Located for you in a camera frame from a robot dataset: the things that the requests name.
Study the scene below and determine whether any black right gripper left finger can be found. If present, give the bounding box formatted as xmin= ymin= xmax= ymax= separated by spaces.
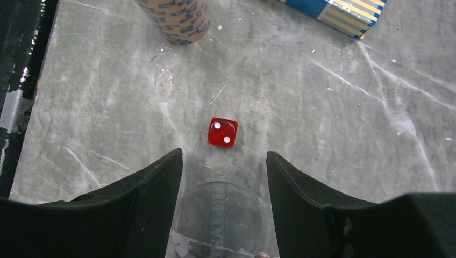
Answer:
xmin=1 ymin=148 xmax=183 ymax=257

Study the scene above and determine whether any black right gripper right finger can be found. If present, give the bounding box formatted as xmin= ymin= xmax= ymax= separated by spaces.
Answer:
xmin=266 ymin=151 xmax=455 ymax=257

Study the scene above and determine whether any red die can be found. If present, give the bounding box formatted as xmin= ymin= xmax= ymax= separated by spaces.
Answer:
xmin=208 ymin=117 xmax=238 ymax=148

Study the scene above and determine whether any Texas Hold'em card box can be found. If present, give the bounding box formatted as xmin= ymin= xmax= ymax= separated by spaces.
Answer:
xmin=283 ymin=0 xmax=387 ymax=39

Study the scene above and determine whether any orange blue chip stack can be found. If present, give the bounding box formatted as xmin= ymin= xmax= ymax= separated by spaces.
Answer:
xmin=135 ymin=0 xmax=212 ymax=45

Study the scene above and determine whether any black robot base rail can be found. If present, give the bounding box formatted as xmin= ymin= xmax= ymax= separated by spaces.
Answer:
xmin=1 ymin=1 xmax=59 ymax=198

